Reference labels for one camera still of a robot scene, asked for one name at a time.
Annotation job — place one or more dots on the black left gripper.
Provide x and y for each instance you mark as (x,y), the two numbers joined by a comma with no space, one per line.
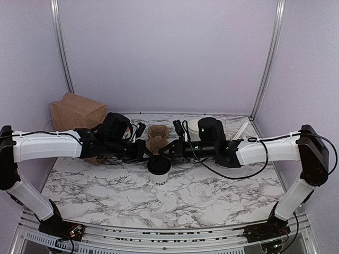
(141,148)

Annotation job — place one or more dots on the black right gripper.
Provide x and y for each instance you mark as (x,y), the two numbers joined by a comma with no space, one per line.
(178,151)

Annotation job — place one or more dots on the black plastic cup lid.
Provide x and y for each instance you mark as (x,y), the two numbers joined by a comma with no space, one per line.
(159,166)

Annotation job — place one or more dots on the white paper coffee cup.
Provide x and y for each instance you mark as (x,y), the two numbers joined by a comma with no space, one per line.
(159,180)

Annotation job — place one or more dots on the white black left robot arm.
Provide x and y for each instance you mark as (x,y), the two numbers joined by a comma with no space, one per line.
(115,136)

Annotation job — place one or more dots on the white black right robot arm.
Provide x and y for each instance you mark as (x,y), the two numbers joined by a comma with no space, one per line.
(305,146)

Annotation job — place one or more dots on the brown paper takeout bag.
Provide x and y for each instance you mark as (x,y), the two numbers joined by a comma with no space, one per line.
(74,111)

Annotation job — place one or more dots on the brown cardboard cup carrier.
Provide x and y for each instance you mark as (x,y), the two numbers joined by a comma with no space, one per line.
(157,138)

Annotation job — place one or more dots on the orange white bowl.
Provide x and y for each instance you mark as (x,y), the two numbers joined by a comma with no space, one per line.
(128,133)

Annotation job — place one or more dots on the white utensil holder cup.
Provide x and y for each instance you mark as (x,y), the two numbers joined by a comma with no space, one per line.
(230,134)

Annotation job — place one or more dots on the white plastic stirrers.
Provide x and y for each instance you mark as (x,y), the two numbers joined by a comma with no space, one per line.
(241,131)

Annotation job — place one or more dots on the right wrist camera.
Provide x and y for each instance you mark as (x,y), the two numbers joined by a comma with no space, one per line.
(180,130)

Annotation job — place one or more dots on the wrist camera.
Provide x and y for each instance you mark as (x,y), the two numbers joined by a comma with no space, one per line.
(140,127)
(180,130)

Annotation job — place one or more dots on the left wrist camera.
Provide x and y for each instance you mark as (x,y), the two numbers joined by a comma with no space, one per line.
(140,127)

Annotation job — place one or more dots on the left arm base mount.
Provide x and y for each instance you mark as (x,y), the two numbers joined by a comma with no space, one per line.
(62,228)

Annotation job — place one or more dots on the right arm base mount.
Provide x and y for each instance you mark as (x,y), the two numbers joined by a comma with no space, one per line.
(272,228)

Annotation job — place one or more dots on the left aluminium corner post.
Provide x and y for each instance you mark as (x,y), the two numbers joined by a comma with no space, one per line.
(56,20)

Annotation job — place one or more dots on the aluminium corner post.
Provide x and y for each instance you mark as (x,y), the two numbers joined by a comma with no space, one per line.
(56,20)
(276,32)

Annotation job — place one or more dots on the right aluminium corner post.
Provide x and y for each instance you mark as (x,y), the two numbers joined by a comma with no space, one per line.
(276,32)

